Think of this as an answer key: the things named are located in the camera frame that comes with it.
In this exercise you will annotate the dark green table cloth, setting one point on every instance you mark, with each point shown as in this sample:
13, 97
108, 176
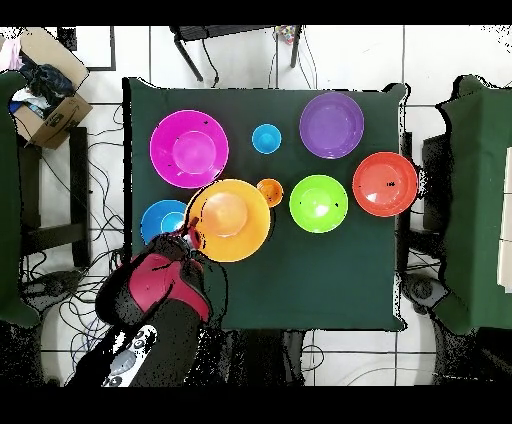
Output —
320, 280

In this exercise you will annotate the blue round bowl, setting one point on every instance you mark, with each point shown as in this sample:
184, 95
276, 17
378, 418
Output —
158, 222

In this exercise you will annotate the large orange bowl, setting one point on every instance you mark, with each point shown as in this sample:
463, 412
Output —
232, 220

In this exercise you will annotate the black bench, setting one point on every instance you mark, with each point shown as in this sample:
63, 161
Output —
80, 192

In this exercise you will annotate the black pedestal foot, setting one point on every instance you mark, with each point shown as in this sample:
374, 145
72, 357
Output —
424, 292
48, 286

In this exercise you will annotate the cardboard box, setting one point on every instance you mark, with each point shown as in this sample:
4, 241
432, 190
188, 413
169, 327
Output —
60, 116

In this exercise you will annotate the green covered side table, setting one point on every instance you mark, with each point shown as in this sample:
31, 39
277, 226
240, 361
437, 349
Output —
10, 200
476, 200

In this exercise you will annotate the large red-orange bowl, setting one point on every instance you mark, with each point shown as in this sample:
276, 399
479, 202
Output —
384, 184

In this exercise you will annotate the black metal frame table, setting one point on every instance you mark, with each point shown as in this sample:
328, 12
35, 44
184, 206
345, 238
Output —
224, 32

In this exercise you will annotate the pink bowl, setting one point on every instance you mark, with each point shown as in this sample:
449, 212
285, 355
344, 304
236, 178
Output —
189, 148

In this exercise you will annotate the blue cup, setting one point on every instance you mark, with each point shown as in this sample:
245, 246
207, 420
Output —
266, 138

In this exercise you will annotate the purple bowl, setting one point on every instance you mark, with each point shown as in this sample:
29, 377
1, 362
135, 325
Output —
332, 126

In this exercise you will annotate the dark clothes pile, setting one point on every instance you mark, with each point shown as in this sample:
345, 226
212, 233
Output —
48, 86

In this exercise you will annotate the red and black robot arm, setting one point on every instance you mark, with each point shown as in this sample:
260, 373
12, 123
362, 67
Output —
156, 280

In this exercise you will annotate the orange cup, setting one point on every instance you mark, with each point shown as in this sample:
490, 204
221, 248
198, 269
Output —
274, 192

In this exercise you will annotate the green bowl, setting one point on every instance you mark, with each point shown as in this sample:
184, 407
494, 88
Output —
318, 204

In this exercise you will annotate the black chair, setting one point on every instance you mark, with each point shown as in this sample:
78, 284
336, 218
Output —
436, 184

